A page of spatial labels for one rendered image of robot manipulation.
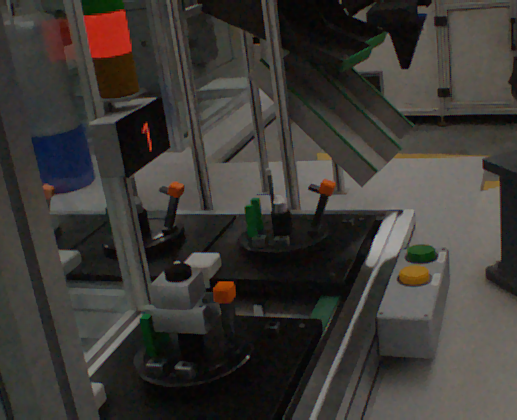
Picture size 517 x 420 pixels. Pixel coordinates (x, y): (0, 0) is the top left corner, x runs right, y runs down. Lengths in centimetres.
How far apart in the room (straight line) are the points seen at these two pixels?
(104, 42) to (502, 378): 65
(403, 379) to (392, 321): 9
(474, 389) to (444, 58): 431
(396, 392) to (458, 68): 433
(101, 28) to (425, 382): 60
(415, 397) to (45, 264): 77
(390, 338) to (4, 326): 77
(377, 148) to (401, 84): 391
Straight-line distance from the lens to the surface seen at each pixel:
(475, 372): 105
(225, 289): 82
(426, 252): 111
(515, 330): 114
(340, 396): 84
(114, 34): 95
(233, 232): 125
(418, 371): 105
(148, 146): 98
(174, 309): 85
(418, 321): 97
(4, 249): 25
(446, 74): 525
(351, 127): 145
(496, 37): 515
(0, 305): 26
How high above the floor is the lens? 144
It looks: 21 degrees down
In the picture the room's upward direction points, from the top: 8 degrees counter-clockwise
